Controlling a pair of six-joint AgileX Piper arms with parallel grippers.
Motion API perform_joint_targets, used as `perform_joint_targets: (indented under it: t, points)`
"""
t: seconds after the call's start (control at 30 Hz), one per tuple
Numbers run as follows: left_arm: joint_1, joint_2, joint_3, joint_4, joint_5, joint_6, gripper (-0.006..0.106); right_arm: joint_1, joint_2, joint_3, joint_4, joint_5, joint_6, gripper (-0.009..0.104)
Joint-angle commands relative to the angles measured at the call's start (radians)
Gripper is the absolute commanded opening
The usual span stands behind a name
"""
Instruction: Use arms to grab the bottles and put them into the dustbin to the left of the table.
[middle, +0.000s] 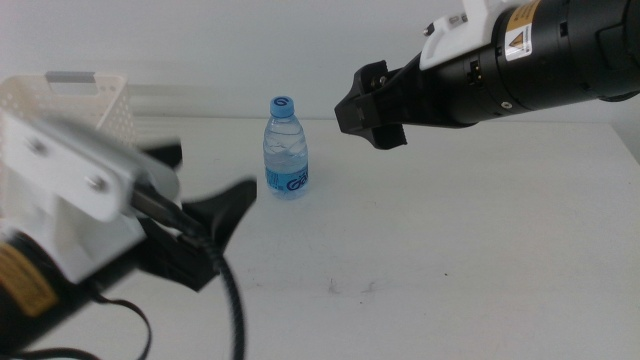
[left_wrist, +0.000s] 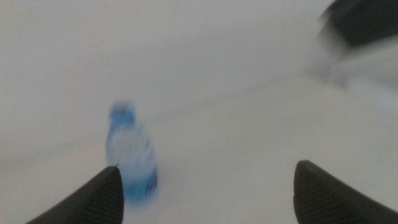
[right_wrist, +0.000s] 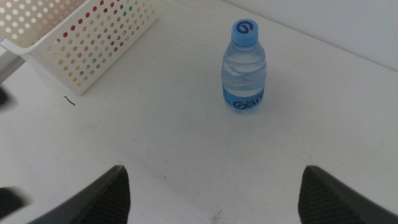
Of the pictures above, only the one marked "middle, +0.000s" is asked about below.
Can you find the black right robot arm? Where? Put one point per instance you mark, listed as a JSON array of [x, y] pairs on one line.
[[575, 50]]

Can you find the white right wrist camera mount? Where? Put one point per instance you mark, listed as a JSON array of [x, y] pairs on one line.
[[450, 37]]

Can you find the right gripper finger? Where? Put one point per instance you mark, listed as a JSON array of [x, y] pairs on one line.
[[370, 77], [357, 115]]

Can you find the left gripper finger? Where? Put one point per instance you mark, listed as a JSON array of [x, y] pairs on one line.
[[170, 154], [225, 210]]

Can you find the clear water bottle blue cap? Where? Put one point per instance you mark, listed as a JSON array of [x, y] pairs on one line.
[[285, 155]]

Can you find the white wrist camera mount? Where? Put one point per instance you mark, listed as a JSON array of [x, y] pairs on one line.
[[450, 37], [60, 165]]

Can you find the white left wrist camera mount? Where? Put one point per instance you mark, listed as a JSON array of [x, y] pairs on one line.
[[60, 165]]

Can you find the white perforated plastic basket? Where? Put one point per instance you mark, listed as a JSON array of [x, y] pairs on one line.
[[112, 105]]

